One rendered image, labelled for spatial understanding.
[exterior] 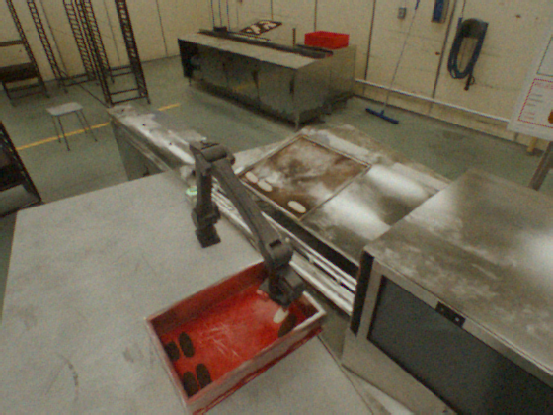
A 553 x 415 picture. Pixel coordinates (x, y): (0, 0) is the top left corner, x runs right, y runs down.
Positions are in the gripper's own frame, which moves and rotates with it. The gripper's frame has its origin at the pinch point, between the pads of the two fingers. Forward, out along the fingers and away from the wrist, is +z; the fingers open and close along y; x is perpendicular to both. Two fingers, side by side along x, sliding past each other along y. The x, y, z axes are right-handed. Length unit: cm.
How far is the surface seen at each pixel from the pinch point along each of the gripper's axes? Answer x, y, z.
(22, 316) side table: -51, -75, 8
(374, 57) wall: 447, -127, 39
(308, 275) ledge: 17.9, 2.3, 1.0
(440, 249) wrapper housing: 5, 38, -46
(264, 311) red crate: -2.0, -3.8, 4.7
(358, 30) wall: 456, -161, 9
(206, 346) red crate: -22.6, -11.4, 4.7
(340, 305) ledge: 11.7, 17.9, -0.1
